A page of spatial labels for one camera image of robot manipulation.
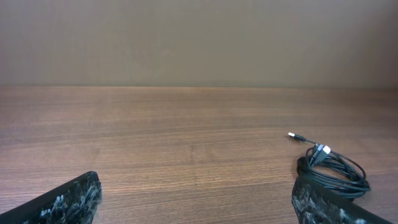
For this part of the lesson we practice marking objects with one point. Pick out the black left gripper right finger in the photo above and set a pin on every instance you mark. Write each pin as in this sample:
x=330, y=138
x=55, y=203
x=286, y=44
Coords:
x=315, y=204

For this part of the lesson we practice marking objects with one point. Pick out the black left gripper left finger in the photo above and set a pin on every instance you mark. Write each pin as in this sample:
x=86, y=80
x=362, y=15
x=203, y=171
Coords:
x=75, y=201

